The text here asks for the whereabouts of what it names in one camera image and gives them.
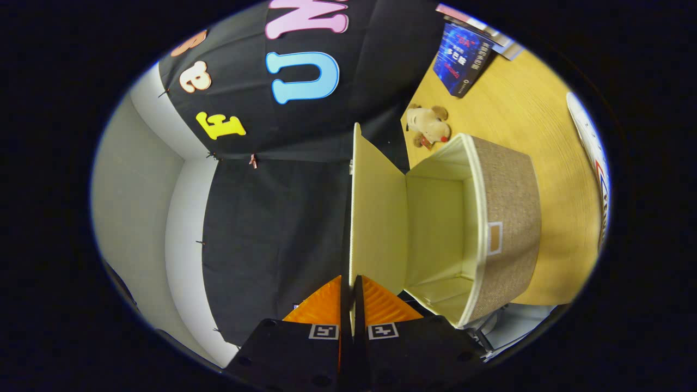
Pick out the beige plush dog toy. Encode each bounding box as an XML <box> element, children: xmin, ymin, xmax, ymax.
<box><xmin>406</xmin><ymin>105</ymin><xmax>451</xmax><ymax>150</ymax></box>

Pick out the dark blue book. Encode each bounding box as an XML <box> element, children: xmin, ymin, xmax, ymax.
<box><xmin>433</xmin><ymin>22</ymin><xmax>495</xmax><ymax>97</ymax></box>

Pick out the white shoe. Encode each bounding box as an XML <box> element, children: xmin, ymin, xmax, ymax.
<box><xmin>566</xmin><ymin>91</ymin><xmax>609</xmax><ymax>254</ymax></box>

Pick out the brown fabric storage box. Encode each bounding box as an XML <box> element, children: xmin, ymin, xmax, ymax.
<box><xmin>348</xmin><ymin>122</ymin><xmax>542</xmax><ymax>330</ymax></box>

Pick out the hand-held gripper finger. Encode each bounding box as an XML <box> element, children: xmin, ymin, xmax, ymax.
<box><xmin>224</xmin><ymin>275</ymin><xmax>352</xmax><ymax>392</ymax></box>
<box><xmin>353</xmin><ymin>275</ymin><xmax>488</xmax><ymax>392</ymax></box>

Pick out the white book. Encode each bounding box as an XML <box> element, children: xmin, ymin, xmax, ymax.
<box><xmin>479</xmin><ymin>24</ymin><xmax>526</xmax><ymax>60</ymax></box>

